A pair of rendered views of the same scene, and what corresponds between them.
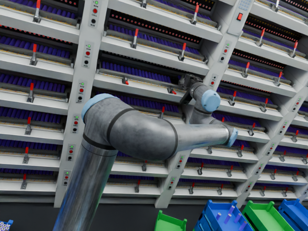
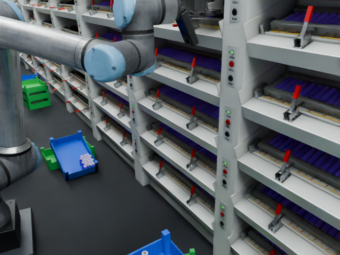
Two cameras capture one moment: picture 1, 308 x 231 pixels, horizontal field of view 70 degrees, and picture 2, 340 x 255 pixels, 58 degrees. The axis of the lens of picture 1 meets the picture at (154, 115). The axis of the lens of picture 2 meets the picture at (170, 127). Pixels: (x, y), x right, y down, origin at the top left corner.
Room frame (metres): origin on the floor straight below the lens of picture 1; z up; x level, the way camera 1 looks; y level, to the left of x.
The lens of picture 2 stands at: (0.94, -1.12, 1.03)
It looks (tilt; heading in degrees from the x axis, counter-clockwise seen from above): 24 degrees down; 79
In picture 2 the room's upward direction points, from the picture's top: 1 degrees counter-clockwise
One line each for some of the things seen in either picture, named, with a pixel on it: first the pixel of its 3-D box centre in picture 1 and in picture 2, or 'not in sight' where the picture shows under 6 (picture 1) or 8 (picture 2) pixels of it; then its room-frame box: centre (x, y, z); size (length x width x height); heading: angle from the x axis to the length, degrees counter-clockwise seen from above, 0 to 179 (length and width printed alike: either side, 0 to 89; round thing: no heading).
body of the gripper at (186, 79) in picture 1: (192, 85); (187, 4); (1.19, -0.15, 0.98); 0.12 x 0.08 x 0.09; 22
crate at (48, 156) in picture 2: not in sight; (68, 152); (0.60, 0.78, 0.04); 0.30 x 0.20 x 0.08; 22
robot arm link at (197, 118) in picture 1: (201, 120); (137, 52); (1.02, -0.23, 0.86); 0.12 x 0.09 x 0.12; 54
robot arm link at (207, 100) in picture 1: (206, 98); (137, 10); (1.03, -0.21, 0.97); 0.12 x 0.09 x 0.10; 22
